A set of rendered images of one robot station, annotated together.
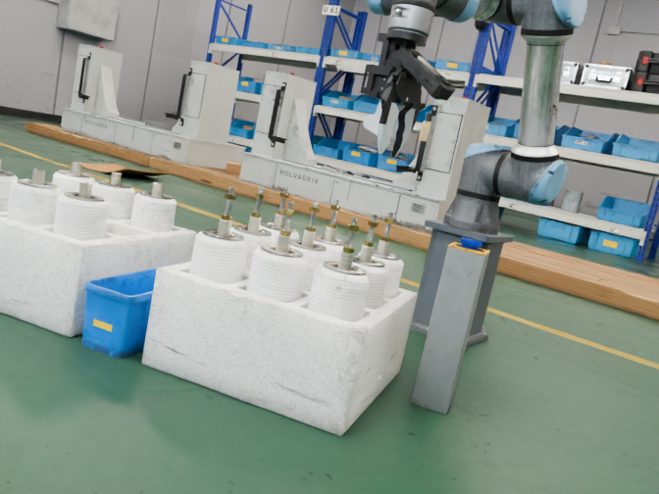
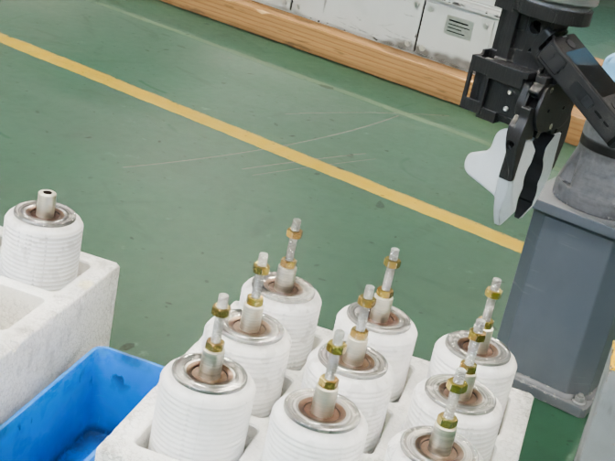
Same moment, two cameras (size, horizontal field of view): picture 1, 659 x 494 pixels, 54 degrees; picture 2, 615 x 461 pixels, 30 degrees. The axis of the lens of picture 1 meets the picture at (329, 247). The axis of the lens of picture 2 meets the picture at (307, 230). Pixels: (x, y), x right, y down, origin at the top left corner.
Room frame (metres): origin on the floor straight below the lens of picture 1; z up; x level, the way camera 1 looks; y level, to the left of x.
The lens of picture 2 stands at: (0.14, 0.23, 0.82)
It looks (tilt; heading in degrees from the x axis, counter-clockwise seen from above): 22 degrees down; 354
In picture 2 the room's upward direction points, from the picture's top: 12 degrees clockwise
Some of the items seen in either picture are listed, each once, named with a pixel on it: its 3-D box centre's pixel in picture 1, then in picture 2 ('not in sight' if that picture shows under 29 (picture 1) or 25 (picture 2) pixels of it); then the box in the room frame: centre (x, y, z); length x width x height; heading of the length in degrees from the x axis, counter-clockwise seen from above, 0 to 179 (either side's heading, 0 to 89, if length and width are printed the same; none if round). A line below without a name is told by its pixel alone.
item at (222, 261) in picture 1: (214, 283); (195, 451); (1.14, 0.19, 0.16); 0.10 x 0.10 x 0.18
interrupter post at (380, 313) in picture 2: (329, 234); (381, 307); (1.32, 0.00, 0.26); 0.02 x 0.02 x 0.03
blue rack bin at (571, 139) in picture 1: (590, 141); not in sight; (5.79, -2.06, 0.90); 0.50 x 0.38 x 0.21; 144
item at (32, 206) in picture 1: (31, 228); not in sight; (1.27, 0.60, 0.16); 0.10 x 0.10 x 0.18
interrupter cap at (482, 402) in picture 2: (365, 261); (459, 394); (1.17, -0.07, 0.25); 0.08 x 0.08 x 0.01
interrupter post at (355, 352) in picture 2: (308, 239); (355, 349); (1.21, 0.04, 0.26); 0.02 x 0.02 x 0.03
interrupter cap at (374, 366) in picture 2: (307, 245); (352, 360); (1.21, 0.04, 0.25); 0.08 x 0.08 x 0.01
